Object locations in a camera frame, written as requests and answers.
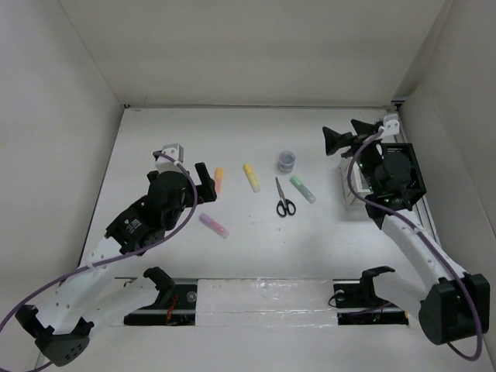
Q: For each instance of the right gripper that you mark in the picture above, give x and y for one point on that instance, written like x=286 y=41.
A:
x=335 y=140

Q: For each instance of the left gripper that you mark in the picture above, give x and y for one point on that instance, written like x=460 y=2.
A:
x=206 y=188

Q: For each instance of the orange highlighter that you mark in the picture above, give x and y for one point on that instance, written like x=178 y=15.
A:
x=219 y=174

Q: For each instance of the purple highlighter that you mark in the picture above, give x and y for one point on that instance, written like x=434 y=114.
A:
x=214 y=225

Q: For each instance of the yellow highlighter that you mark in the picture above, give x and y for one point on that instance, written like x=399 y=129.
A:
x=252 y=178

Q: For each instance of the green highlighter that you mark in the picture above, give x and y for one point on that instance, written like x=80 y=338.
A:
x=303 y=189

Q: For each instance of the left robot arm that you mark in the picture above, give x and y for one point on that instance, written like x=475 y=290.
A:
x=62 y=326

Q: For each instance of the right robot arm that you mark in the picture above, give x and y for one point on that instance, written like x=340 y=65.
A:
x=452 y=304

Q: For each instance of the jar of paper clips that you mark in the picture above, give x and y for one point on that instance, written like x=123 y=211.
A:
x=286 y=161

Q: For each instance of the white slotted organizer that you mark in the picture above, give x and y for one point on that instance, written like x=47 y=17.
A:
x=358 y=182

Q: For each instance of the black slotted organizer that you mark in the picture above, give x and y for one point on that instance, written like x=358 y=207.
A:
x=399 y=177

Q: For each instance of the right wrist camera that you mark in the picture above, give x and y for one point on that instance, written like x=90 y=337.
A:
x=390 y=125

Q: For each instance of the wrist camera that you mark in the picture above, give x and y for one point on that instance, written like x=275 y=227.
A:
x=390 y=125
x=169 y=157

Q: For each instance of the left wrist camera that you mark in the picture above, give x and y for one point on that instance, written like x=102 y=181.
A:
x=169 y=157

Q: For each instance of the black handled scissors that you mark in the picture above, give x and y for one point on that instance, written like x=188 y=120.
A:
x=285 y=207

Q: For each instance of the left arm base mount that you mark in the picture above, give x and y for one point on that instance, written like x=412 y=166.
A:
x=175 y=304

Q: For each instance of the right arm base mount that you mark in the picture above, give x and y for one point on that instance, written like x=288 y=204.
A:
x=358 y=304

